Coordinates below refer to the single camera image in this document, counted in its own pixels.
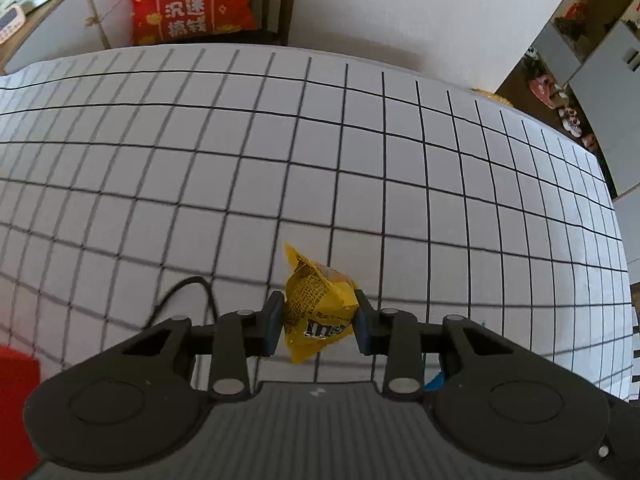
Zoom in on black cable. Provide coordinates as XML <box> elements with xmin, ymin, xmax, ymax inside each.
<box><xmin>149</xmin><ymin>276</ymin><xmax>221</xmax><ymax>332</ymax></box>

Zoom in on grey wardrobe cabinet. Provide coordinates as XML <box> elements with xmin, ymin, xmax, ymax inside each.
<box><xmin>494</xmin><ymin>0</ymin><xmax>640</xmax><ymax>202</ymax></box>

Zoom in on blue snack packet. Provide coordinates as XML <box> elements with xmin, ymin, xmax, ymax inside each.
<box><xmin>422</xmin><ymin>354</ymin><xmax>447</xmax><ymax>392</ymax></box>

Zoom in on white checked tablecloth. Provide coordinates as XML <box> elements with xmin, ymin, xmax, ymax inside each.
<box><xmin>0</xmin><ymin>44</ymin><xmax>633</xmax><ymax>406</ymax></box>

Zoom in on red bag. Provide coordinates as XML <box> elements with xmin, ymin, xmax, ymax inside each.
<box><xmin>565</xmin><ymin>2</ymin><xmax>594</xmax><ymax>24</ymax></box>

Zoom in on white shoes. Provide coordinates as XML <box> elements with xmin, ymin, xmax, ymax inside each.
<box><xmin>559</xmin><ymin>107</ymin><xmax>584</xmax><ymax>136</ymax></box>

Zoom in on red rabbit cushion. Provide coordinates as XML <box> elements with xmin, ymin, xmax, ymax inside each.
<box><xmin>127</xmin><ymin>0</ymin><xmax>261</xmax><ymax>47</ymax></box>

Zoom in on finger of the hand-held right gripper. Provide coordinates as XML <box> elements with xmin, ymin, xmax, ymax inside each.
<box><xmin>592</xmin><ymin>387</ymin><xmax>640</xmax><ymax>480</ymax></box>

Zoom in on red cardboard box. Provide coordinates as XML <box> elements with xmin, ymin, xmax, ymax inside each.
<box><xmin>0</xmin><ymin>345</ymin><xmax>42</xmax><ymax>463</ymax></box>

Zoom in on white kitchen timer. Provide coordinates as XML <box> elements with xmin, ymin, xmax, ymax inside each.
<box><xmin>0</xmin><ymin>2</ymin><xmax>27</xmax><ymax>44</ymax></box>

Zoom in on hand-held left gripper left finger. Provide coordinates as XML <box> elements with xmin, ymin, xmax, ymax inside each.
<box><xmin>100</xmin><ymin>291</ymin><xmax>286</xmax><ymax>402</ymax></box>

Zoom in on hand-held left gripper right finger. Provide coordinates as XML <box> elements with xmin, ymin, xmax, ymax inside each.
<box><xmin>354</xmin><ymin>290</ymin><xmax>551</xmax><ymax>402</ymax></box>

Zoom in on yellow snack packet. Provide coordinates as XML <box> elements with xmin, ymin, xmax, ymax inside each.
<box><xmin>283</xmin><ymin>242</ymin><xmax>362</xmax><ymax>365</ymax></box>

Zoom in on wooden side cabinet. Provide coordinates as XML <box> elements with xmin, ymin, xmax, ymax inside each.
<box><xmin>0</xmin><ymin>0</ymin><xmax>137</xmax><ymax>75</ymax></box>

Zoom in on yellow woven mat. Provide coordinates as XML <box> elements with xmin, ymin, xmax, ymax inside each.
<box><xmin>470</xmin><ymin>88</ymin><xmax>516</xmax><ymax>109</ymax></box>

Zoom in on pink shoes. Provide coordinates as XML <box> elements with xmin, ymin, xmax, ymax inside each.
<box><xmin>530</xmin><ymin>75</ymin><xmax>568</xmax><ymax>108</ymax></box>

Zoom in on wooden chair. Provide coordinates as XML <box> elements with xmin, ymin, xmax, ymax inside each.
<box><xmin>252</xmin><ymin>0</ymin><xmax>302</xmax><ymax>47</ymax></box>

